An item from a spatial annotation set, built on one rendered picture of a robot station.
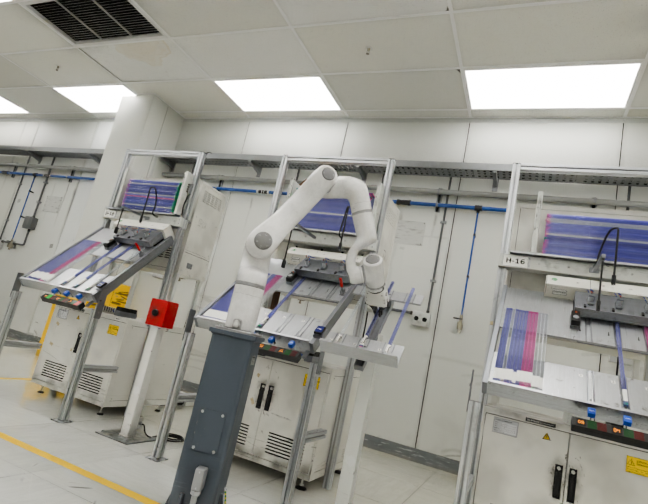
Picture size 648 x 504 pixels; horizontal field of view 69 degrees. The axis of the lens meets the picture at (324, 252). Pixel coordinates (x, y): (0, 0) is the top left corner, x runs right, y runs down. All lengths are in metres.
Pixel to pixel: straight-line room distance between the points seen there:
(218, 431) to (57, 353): 2.06
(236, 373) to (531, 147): 3.36
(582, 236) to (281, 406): 1.74
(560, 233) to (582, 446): 0.98
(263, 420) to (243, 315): 0.95
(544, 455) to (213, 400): 1.40
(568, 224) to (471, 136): 2.12
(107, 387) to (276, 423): 1.21
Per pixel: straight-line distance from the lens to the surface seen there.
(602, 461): 2.36
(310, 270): 2.68
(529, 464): 2.35
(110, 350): 3.37
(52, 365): 3.74
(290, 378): 2.59
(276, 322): 2.39
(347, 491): 2.27
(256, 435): 2.69
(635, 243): 2.62
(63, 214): 6.91
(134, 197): 3.78
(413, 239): 4.24
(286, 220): 1.91
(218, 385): 1.84
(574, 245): 2.58
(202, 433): 1.87
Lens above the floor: 0.72
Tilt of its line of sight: 11 degrees up
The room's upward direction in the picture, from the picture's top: 13 degrees clockwise
